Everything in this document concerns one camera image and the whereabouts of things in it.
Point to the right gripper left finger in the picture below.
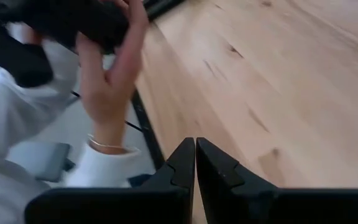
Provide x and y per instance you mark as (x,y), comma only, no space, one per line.
(120,205)

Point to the black aluminium table frame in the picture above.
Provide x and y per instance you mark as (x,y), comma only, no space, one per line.
(148,130)

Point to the person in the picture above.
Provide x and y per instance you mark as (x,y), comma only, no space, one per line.
(5,109)

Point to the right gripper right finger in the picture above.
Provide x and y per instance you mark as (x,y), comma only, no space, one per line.
(259,205)

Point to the person's hand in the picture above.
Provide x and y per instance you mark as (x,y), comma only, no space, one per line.
(107,90)

